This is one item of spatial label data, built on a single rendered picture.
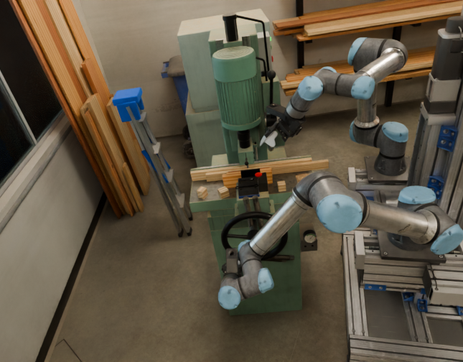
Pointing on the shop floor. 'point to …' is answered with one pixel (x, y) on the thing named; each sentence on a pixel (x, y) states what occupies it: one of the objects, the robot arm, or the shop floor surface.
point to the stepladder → (128, 103)
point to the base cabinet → (289, 291)
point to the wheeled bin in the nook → (174, 65)
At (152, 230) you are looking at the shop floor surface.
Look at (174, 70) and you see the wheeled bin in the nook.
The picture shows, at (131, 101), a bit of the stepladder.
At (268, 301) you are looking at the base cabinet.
